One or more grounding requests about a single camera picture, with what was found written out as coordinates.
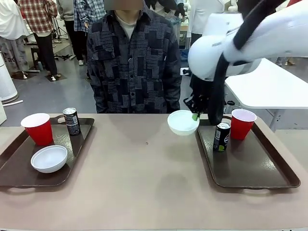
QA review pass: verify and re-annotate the thick black cable sleeve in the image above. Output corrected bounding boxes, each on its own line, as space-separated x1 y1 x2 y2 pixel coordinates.
208 0 268 126

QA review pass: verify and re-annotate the red plastic cup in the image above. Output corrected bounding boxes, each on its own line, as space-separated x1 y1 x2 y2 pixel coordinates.
20 113 53 146
231 108 257 141

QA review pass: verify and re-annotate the white cylindrical air purifier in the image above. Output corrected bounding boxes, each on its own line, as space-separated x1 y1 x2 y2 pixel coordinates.
0 51 19 104

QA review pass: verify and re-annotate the bystander in white shirt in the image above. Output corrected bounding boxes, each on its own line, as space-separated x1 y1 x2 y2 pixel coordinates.
0 0 30 79

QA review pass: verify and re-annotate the bystander in red plaid shirt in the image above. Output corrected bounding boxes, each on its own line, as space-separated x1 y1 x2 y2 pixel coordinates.
18 0 61 81

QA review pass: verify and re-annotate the black patterned Pepsi can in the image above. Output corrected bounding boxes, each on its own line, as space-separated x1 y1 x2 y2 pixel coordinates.
62 107 81 137

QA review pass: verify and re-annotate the person's right forearm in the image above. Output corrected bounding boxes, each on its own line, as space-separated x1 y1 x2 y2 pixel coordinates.
92 83 110 114

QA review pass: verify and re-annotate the bystander in grey top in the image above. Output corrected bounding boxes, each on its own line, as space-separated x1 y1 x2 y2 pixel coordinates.
56 0 85 66

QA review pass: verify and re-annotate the person's left forearm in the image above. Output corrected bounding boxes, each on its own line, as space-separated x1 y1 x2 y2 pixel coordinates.
165 79 181 114

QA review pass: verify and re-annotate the white bowl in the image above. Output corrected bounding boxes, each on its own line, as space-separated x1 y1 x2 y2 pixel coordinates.
167 109 200 136
30 145 68 174

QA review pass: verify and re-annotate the blue crate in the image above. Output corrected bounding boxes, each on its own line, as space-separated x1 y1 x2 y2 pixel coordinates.
179 49 191 68

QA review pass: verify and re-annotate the bystander in blue plaid shirt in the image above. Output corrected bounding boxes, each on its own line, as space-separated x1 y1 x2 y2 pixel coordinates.
73 0 108 79

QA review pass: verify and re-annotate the person in patchwork shirt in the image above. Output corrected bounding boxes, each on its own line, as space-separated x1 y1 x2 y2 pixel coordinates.
86 2 181 114

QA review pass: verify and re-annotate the dark stool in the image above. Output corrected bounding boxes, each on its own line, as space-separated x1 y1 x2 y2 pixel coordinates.
30 46 41 71

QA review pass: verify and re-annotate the white folding table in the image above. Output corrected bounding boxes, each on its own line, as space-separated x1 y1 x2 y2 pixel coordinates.
223 57 308 132

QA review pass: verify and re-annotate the white tube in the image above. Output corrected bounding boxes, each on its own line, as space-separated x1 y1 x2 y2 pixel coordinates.
1 99 24 106

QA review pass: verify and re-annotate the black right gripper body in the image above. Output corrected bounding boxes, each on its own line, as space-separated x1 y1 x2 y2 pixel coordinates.
190 73 214 114

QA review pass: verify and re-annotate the black tripod stand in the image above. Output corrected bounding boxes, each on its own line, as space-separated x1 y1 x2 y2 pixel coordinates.
52 16 77 61

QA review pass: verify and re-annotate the white box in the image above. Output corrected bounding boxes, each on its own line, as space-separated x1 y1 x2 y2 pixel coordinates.
0 103 7 126

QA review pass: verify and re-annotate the brown plastic tray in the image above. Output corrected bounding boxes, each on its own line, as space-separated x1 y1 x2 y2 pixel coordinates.
0 115 95 194
195 115 301 196

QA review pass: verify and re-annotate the bystander in white coat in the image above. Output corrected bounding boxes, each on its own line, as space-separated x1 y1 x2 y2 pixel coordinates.
187 0 226 48

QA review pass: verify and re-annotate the black Pepsi can lime dot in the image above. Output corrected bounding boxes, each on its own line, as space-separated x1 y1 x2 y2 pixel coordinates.
213 122 232 153

